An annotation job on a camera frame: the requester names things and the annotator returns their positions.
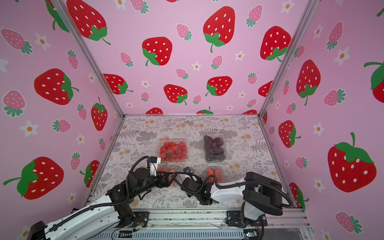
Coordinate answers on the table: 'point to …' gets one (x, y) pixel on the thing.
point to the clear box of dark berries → (215, 147)
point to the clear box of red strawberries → (172, 150)
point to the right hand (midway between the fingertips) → (186, 185)
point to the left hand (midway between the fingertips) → (173, 174)
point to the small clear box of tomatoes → (214, 175)
